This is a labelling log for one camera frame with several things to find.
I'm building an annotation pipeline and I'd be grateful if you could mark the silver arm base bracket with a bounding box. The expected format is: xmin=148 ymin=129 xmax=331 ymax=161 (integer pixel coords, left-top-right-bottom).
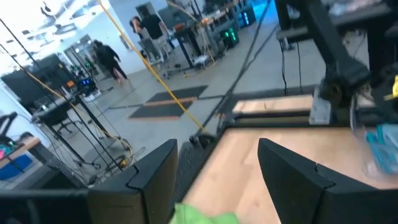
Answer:
xmin=308 ymin=88 xmax=333 ymax=126

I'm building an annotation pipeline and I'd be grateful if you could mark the wooden desk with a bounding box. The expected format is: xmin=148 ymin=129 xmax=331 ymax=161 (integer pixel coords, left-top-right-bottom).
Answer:
xmin=0 ymin=136 xmax=42 ymax=170

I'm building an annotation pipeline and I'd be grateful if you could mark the blue microfiber towel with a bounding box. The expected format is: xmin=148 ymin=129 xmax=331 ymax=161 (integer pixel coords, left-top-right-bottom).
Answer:
xmin=365 ymin=124 xmax=398 ymax=175

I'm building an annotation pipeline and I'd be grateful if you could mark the green microfiber towel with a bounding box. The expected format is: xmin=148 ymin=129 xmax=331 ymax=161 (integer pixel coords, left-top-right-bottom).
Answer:
xmin=169 ymin=203 xmax=240 ymax=224

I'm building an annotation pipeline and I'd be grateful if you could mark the black workbench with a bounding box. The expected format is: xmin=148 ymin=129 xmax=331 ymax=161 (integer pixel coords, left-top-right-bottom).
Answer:
xmin=169 ymin=23 xmax=218 ymax=71

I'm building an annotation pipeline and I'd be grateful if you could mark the blue floor mat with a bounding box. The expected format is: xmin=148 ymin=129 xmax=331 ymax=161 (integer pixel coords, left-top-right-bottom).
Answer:
xmin=0 ymin=154 xmax=34 ymax=182

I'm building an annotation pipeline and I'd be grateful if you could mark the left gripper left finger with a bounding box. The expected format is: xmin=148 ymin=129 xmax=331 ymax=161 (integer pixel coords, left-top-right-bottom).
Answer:
xmin=0 ymin=139 xmax=178 ymax=224

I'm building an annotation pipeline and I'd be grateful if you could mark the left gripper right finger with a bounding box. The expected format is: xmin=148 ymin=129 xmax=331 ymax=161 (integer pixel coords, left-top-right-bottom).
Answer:
xmin=257 ymin=138 xmax=398 ymax=224

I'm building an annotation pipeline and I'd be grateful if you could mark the green-lit computer tower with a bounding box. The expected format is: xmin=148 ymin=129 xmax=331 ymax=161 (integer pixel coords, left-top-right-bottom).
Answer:
xmin=221 ymin=27 xmax=241 ymax=50

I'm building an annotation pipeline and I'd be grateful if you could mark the large black monitor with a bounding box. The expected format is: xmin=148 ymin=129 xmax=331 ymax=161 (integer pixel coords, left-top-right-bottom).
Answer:
xmin=0 ymin=53 xmax=68 ymax=105

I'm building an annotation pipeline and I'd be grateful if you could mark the yellow floor cable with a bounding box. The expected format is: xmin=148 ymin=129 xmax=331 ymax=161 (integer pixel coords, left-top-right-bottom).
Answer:
xmin=98 ymin=0 xmax=208 ymax=133

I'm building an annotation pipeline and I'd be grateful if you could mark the person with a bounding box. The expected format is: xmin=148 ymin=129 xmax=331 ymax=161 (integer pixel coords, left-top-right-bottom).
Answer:
xmin=139 ymin=5 xmax=171 ymax=63
xmin=92 ymin=39 xmax=129 ymax=85
xmin=129 ymin=16 xmax=144 ymax=35

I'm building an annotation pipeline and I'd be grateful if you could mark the yellow tape tab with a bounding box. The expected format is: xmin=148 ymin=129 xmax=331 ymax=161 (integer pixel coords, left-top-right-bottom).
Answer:
xmin=385 ymin=74 xmax=398 ymax=101

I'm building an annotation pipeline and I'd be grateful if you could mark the yellow hanging cable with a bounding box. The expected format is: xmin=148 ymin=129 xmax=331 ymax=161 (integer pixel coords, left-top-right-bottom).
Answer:
xmin=24 ymin=70 xmax=134 ymax=156

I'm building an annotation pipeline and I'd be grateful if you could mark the black hazard-striped floor mat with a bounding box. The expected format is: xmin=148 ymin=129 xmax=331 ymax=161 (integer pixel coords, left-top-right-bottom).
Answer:
xmin=129 ymin=85 xmax=209 ymax=121

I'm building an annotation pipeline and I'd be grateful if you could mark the clear plastic basket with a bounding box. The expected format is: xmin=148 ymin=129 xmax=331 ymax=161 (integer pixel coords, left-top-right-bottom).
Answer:
xmin=349 ymin=90 xmax=398 ymax=183

